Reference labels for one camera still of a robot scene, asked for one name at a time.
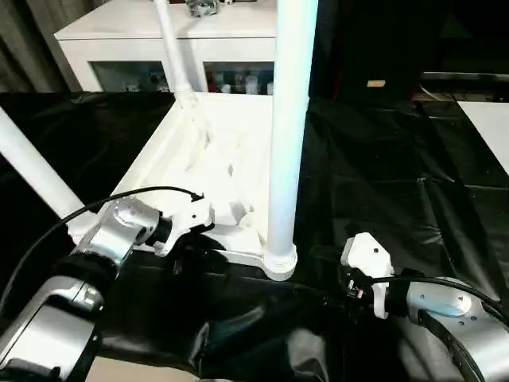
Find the white cabinet with glass doors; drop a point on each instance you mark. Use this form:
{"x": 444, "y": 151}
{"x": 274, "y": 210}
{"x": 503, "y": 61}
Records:
{"x": 119, "y": 36}

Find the long black bar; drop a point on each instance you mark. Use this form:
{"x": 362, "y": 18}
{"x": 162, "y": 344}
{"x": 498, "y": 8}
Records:
{"x": 465, "y": 75}

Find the white plastic table leg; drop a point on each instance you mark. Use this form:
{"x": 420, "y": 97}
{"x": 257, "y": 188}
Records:
{"x": 32, "y": 159}
{"x": 290, "y": 119}
{"x": 171, "y": 51}

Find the white plastic table top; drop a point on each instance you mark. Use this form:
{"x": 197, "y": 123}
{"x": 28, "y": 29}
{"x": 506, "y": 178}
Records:
{"x": 218, "y": 139}

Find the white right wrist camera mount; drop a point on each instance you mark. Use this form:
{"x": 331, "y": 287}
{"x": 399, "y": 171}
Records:
{"x": 370, "y": 254}

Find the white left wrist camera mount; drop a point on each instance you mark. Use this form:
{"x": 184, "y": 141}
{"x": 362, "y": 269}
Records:
{"x": 191, "y": 217}

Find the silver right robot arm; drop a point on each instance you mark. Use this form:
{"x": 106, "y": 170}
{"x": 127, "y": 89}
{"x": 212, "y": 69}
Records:
{"x": 457, "y": 318}

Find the grey curtain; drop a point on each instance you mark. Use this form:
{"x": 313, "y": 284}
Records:
{"x": 32, "y": 47}

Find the black work mat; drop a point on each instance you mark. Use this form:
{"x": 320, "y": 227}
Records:
{"x": 397, "y": 179}

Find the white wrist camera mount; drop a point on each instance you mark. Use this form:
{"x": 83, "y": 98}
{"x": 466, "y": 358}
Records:
{"x": 370, "y": 254}
{"x": 191, "y": 217}

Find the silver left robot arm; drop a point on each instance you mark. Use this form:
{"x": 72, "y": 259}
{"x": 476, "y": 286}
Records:
{"x": 119, "y": 231}

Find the small yellow-brown block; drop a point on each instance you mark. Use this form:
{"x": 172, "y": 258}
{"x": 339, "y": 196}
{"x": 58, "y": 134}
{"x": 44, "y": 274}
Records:
{"x": 375, "y": 83}

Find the white flat board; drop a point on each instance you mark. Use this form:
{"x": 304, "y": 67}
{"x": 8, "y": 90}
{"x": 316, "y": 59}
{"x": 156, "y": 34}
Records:
{"x": 489, "y": 127}

